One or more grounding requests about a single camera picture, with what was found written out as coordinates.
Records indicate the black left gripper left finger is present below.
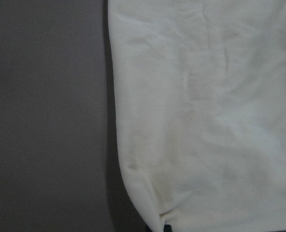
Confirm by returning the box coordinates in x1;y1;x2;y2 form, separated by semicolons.
145;225;152;232

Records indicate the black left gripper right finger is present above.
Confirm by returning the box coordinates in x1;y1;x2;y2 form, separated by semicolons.
163;224;172;232

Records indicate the cream long-sleeve printed shirt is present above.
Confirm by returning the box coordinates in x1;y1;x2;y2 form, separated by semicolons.
108;0;286;232

